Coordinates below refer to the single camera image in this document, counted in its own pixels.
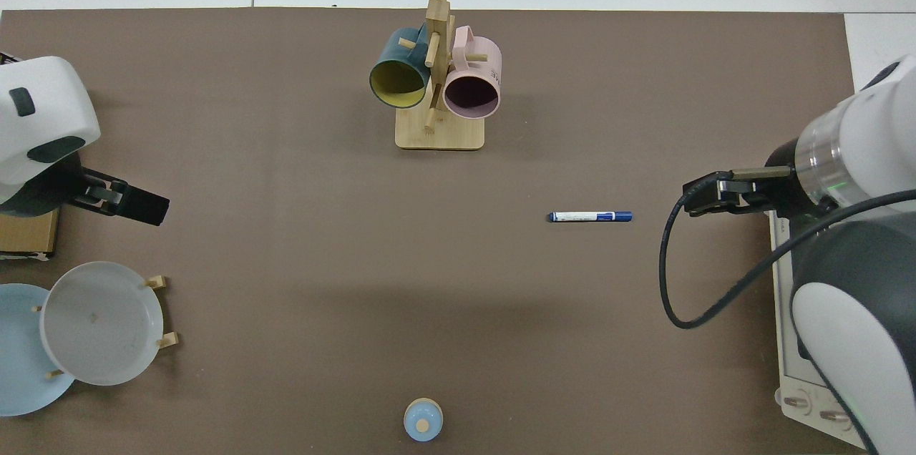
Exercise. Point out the blue and white marker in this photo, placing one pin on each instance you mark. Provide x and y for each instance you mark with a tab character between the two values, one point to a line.
587	217

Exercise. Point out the wooden plate rack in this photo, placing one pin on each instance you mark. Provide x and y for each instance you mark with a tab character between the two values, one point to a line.
157	282

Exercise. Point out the grey plate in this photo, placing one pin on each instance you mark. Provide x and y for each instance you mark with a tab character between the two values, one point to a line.
100	326

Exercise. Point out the light blue plate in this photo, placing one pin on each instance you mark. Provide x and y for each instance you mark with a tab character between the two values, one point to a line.
21	369

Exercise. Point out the pale toaster oven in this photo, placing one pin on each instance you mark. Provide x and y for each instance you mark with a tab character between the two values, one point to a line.
801	405

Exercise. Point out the brown table cloth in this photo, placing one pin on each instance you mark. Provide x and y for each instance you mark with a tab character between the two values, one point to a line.
358	262

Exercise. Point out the pink cup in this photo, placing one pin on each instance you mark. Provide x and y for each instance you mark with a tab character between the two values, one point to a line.
476	72

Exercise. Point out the wooden cup stand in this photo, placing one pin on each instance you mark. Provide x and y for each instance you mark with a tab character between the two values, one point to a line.
440	133

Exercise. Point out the dark teal cup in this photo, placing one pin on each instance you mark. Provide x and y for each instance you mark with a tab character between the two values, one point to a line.
390	58

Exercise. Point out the small blue round bell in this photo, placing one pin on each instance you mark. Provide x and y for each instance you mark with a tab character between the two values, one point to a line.
415	416

